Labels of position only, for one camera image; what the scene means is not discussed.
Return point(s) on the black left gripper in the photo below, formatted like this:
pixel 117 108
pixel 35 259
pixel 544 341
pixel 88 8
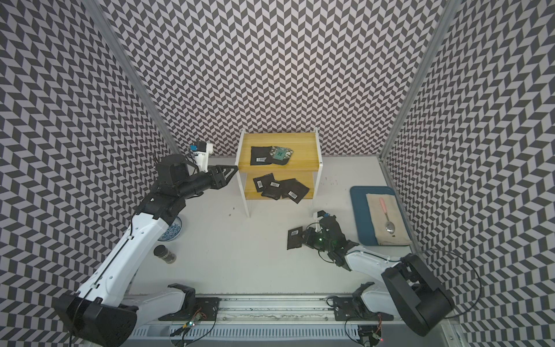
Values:
pixel 220 181

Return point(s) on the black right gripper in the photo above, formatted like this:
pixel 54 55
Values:
pixel 307 241

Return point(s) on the black tea bag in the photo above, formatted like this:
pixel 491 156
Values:
pixel 294 190
pixel 262 182
pixel 260 156
pixel 273 190
pixel 295 238

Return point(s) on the green tea bag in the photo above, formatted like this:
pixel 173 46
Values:
pixel 280 155

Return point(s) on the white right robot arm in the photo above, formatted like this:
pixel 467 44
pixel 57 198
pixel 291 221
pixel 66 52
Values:
pixel 403 287

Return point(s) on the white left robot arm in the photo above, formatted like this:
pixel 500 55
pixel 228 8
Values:
pixel 100 312

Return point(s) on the white yellow two-tier shelf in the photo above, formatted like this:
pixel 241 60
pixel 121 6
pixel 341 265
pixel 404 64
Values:
pixel 305 165

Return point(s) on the blue tray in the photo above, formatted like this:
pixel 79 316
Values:
pixel 365 229

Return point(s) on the beige cloth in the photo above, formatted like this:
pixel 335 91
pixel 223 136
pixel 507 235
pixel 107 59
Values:
pixel 378 220

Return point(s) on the blue patterned plate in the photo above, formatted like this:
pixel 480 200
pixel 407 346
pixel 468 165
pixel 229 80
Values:
pixel 172 232

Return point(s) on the dark spice jar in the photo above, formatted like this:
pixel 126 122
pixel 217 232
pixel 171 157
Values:
pixel 162 252

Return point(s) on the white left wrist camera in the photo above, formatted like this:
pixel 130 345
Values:
pixel 201 152

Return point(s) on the pink handled spoon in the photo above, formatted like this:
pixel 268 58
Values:
pixel 389 225

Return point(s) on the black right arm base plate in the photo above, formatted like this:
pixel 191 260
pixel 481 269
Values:
pixel 350 308

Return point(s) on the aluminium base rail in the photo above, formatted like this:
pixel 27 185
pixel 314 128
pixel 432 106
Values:
pixel 304 320

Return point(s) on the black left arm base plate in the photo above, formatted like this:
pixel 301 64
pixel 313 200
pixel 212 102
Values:
pixel 205 305

